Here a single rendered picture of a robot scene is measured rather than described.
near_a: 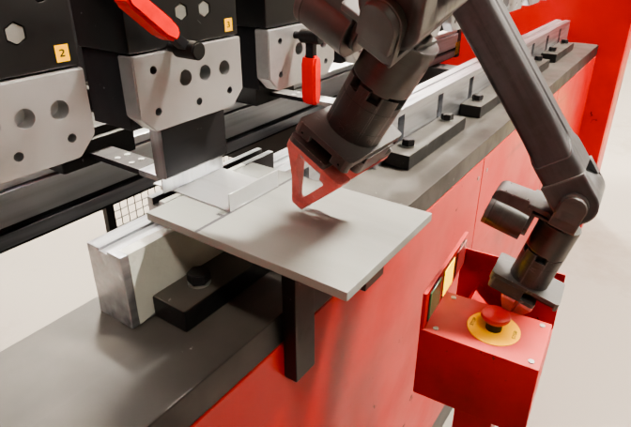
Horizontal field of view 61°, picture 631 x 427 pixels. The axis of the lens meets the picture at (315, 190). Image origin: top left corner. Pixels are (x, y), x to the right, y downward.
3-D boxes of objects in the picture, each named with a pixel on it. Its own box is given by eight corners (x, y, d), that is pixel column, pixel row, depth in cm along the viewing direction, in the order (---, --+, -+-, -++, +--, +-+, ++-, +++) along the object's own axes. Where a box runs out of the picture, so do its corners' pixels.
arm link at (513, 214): (592, 205, 66) (602, 177, 72) (505, 165, 70) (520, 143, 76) (550, 273, 73) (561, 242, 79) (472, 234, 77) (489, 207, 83)
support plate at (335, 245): (346, 302, 46) (346, 293, 46) (146, 220, 60) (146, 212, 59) (431, 221, 59) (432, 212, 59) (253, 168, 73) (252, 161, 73)
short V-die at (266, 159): (167, 225, 63) (163, 202, 61) (150, 218, 64) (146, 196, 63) (273, 170, 77) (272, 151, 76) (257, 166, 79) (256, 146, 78)
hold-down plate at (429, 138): (407, 171, 101) (409, 156, 100) (383, 164, 104) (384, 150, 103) (465, 129, 124) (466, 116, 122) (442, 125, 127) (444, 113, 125)
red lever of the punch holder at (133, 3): (136, -17, 44) (208, 48, 52) (105, -19, 46) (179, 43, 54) (127, 3, 43) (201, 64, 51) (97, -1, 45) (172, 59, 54)
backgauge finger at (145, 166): (135, 204, 64) (130, 165, 62) (21, 159, 78) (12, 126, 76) (207, 172, 73) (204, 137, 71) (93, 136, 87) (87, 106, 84)
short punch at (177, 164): (169, 195, 62) (159, 118, 58) (158, 191, 63) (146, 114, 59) (228, 168, 70) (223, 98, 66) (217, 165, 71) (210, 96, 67)
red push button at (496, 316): (503, 345, 72) (508, 324, 71) (474, 335, 74) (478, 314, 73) (510, 328, 76) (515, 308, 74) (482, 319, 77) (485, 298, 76)
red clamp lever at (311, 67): (316, 107, 70) (316, 31, 66) (291, 102, 72) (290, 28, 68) (324, 104, 71) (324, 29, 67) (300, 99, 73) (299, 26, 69)
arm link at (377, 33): (399, 22, 35) (475, -39, 38) (280, -70, 38) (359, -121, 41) (369, 118, 46) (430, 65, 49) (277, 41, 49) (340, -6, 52)
